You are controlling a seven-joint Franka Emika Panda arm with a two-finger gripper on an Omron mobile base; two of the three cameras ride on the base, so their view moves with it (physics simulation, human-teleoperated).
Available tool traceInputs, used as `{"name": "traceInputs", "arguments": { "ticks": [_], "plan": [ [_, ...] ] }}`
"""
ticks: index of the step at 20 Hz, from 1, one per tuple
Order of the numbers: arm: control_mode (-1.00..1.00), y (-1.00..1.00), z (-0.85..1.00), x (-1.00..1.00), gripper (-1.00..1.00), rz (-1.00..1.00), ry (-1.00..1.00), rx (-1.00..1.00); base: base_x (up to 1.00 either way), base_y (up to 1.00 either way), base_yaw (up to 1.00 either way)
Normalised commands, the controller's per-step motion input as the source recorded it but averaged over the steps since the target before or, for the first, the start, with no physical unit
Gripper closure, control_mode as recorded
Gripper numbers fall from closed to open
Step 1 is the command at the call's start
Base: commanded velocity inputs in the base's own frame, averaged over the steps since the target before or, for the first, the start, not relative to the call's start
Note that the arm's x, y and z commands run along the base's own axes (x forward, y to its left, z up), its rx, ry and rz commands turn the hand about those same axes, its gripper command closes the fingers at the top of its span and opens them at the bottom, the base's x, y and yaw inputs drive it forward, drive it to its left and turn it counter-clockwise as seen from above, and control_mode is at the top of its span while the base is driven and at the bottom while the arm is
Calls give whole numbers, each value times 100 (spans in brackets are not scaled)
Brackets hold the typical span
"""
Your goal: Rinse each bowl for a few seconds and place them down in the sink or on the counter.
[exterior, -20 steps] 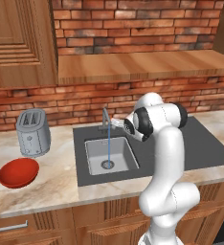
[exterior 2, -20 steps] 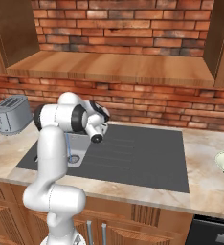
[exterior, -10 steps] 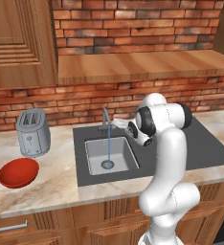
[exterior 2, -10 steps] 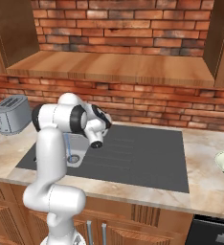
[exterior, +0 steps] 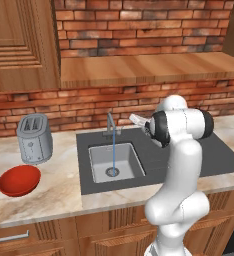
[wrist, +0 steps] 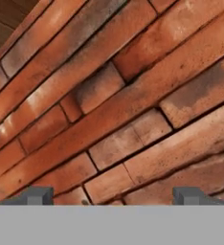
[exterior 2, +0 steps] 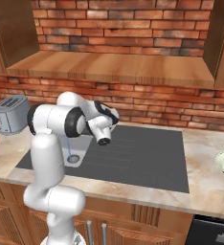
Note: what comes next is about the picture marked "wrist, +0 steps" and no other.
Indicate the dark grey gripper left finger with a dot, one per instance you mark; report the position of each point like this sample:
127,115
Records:
37,195

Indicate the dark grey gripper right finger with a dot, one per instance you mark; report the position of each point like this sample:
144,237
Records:
188,195

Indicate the brown wooden cupboard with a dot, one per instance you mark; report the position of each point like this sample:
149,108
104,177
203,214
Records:
5,19

